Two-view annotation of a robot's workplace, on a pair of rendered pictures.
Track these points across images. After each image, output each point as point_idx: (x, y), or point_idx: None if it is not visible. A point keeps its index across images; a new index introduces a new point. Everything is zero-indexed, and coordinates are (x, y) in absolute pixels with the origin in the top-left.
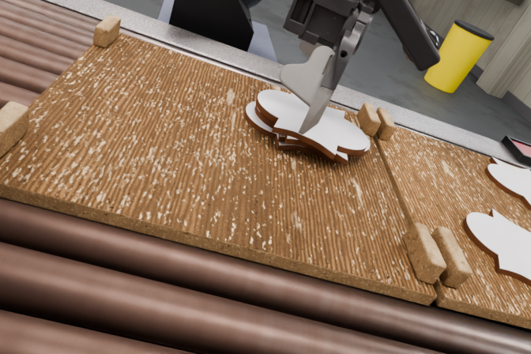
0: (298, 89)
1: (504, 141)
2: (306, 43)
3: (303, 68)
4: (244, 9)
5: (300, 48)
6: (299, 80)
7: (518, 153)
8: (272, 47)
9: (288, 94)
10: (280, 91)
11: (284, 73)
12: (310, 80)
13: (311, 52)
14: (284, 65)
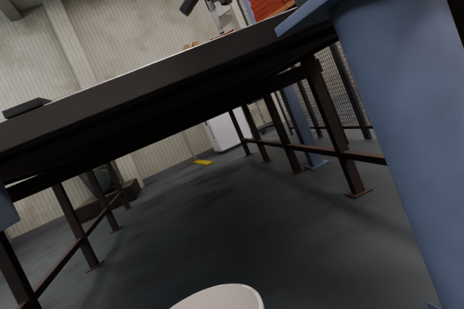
0: (226, 22)
1: (42, 101)
2: (227, 6)
3: (225, 15)
4: None
5: (230, 9)
6: (226, 19)
7: (51, 101)
8: (302, 5)
9: (234, 30)
10: (238, 28)
11: (230, 17)
12: (222, 19)
13: (225, 10)
14: (230, 14)
